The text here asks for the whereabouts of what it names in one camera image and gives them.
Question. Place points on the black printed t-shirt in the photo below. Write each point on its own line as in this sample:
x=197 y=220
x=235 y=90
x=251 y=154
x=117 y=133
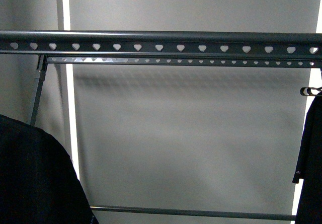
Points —
x=38 y=180

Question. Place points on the grey metal clothes rack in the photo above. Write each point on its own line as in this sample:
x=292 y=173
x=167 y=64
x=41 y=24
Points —
x=155 y=48

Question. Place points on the black white striped hanger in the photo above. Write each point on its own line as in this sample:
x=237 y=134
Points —
x=310 y=91

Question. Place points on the black hanging t-shirt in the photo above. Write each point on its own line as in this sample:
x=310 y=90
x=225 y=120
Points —
x=308 y=167

